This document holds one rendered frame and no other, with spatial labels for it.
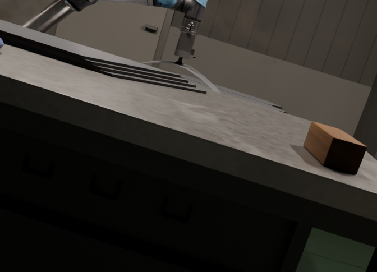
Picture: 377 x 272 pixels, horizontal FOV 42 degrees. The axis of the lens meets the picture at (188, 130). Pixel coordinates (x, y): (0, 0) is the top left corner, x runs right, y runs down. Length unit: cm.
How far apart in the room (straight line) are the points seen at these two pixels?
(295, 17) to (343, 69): 73
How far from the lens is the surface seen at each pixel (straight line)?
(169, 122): 76
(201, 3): 209
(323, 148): 83
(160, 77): 115
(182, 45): 208
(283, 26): 510
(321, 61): 520
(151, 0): 199
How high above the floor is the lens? 121
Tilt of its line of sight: 12 degrees down
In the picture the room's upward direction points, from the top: 17 degrees clockwise
